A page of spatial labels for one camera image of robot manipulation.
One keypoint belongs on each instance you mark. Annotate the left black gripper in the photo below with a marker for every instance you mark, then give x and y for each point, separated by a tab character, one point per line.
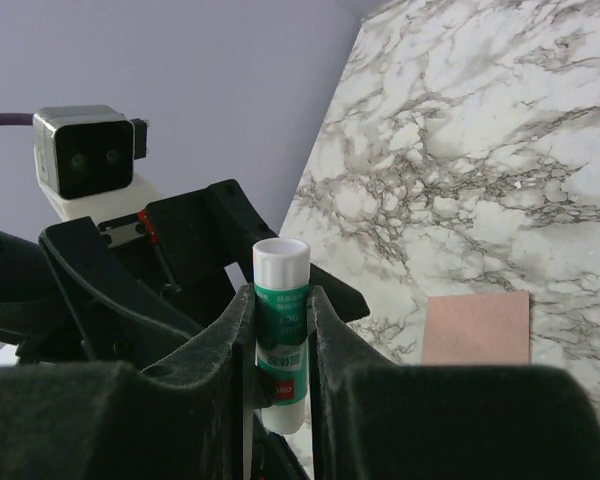
178	249

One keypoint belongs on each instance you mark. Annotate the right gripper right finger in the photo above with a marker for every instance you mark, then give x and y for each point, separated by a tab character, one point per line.
373	419

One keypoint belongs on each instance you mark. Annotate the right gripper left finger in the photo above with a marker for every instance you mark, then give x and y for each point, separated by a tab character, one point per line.
187	416

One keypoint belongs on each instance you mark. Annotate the green glue stick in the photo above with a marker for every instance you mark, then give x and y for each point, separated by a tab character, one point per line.
282	348

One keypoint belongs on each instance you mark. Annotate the pink envelope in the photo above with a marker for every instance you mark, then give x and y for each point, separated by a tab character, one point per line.
477	329

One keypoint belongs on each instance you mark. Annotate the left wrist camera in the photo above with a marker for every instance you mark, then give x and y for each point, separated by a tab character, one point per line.
84	158

